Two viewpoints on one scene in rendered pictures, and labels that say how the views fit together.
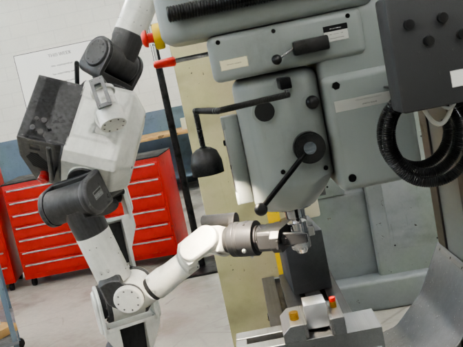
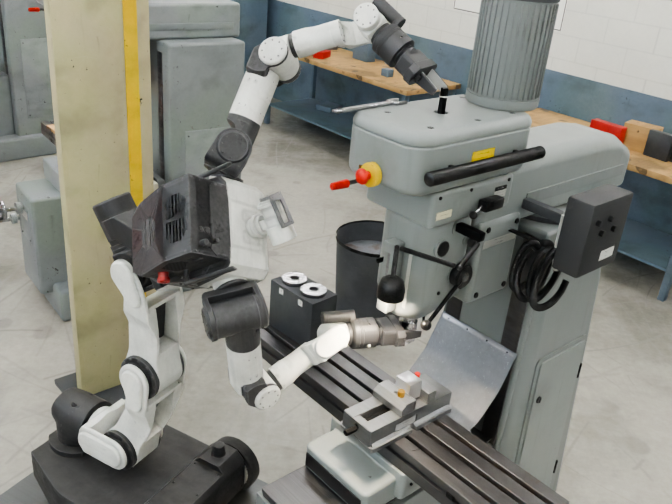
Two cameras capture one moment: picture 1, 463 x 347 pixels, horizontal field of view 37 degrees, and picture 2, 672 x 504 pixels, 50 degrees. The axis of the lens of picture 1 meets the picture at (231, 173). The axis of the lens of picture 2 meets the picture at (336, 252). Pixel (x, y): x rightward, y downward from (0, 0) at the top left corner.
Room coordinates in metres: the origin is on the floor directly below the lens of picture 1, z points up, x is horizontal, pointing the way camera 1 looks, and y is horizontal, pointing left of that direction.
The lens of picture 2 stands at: (0.45, 1.31, 2.35)
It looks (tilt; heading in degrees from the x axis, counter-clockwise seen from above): 26 degrees down; 316
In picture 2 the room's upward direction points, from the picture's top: 5 degrees clockwise
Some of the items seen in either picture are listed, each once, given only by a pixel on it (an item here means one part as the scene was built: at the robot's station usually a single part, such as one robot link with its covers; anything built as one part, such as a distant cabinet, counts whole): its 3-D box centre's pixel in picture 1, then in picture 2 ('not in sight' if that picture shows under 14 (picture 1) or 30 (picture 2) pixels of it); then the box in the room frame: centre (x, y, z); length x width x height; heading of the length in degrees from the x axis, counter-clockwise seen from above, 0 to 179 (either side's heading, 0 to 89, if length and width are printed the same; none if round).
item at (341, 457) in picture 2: not in sight; (390, 444); (1.59, -0.13, 0.80); 0.50 x 0.35 x 0.12; 89
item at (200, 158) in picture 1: (205, 160); (391, 286); (1.53, 0.05, 1.47); 0.07 x 0.07 x 0.06
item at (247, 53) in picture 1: (282, 47); (440, 186); (1.59, -0.17, 1.68); 0.34 x 0.24 x 0.10; 89
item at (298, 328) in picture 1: (293, 323); (394, 397); (1.56, -0.07, 1.03); 0.12 x 0.06 x 0.04; 178
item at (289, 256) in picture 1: (301, 251); (302, 307); (2.11, -0.17, 1.04); 0.22 x 0.12 x 0.20; 3
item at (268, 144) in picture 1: (282, 139); (420, 258); (1.59, -0.13, 1.47); 0.21 x 0.19 x 0.32; 179
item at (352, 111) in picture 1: (362, 122); (464, 243); (1.59, -0.33, 1.47); 0.24 x 0.19 x 0.26; 179
